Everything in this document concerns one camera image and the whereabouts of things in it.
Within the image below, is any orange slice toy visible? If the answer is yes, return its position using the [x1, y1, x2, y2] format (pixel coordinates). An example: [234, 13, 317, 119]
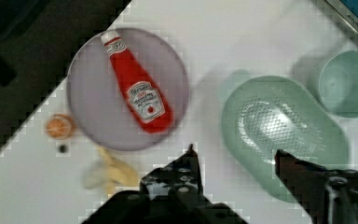
[46, 114, 76, 139]

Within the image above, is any peeled banana toy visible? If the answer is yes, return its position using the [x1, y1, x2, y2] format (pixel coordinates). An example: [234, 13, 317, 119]
[82, 147, 139, 198]

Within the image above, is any green plastic strainer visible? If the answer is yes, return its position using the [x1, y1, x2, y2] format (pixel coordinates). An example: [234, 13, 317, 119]
[221, 76, 350, 203]

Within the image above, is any red ketchup bottle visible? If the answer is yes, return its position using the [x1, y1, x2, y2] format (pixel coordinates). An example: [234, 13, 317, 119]
[101, 30, 173, 133]

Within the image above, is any grey round plate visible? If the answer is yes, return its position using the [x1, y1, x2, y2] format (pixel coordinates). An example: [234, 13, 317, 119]
[67, 28, 190, 151]

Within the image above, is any green plastic cup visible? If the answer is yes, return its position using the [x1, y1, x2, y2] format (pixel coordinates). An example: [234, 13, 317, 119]
[316, 50, 358, 119]

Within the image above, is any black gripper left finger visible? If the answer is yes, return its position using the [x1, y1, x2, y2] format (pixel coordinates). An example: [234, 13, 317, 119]
[140, 144, 203, 200]

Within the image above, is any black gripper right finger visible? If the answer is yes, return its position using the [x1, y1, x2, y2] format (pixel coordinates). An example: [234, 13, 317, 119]
[275, 149, 358, 224]

